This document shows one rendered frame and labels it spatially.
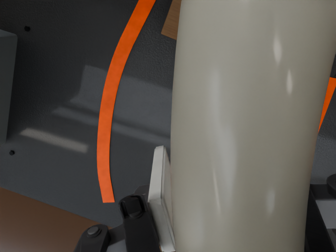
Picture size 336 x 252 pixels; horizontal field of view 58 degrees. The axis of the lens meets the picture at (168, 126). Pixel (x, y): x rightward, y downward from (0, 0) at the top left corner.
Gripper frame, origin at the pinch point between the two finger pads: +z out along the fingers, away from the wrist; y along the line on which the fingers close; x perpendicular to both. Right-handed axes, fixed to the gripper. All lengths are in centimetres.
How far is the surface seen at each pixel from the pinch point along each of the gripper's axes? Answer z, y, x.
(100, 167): 86, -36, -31
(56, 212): 90, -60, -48
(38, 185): 88, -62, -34
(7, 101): 85, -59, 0
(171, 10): 70, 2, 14
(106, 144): 85, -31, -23
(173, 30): 70, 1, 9
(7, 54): 81, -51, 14
